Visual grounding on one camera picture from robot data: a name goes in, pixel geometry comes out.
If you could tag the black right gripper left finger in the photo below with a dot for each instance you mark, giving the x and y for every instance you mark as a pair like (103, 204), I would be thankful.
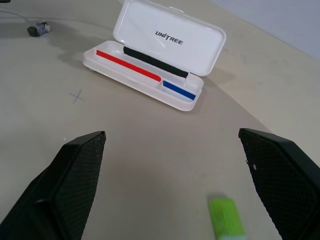
(70, 185)

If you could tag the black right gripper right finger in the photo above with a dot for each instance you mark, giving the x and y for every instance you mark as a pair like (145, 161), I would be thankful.
(280, 180)

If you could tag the white open pencil case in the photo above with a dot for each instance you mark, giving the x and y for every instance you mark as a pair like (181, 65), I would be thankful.
(160, 57)

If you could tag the green eraser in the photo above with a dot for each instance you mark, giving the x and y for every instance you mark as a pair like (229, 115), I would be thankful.
(226, 217)

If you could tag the small dark wrapped object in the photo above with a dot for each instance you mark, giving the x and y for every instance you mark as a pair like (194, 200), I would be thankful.
(38, 28)

